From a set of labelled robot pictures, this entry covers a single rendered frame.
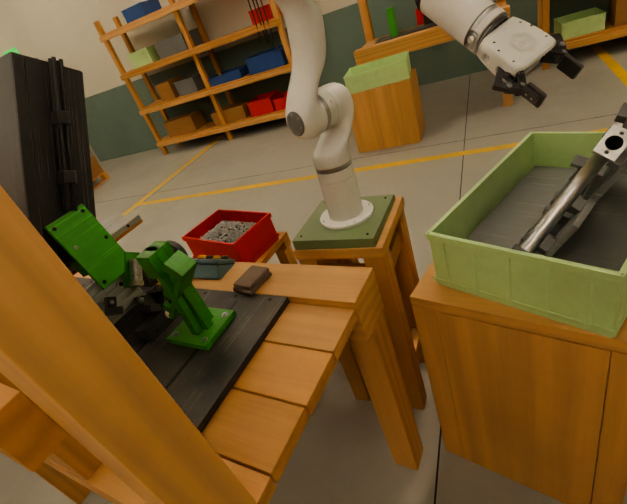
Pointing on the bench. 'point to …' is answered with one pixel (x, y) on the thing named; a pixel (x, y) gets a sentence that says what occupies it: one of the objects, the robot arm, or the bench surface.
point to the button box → (209, 268)
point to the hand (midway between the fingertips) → (556, 84)
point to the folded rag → (252, 280)
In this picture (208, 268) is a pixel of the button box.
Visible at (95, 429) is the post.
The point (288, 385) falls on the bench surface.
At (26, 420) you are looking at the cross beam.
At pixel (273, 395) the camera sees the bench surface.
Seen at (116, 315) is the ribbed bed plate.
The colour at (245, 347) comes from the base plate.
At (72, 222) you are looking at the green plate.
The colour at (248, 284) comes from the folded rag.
